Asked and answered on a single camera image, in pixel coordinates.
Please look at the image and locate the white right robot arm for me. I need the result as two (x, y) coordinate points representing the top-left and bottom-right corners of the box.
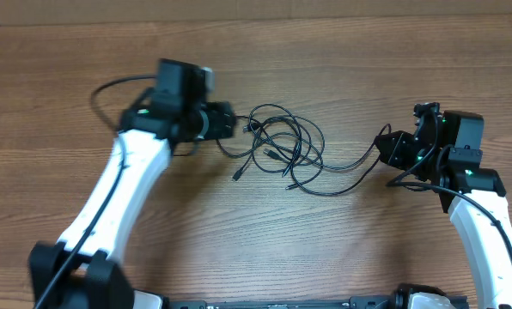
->
(375, 111), (512, 308)

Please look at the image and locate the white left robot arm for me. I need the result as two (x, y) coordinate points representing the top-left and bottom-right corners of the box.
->
(28, 59), (236, 309)

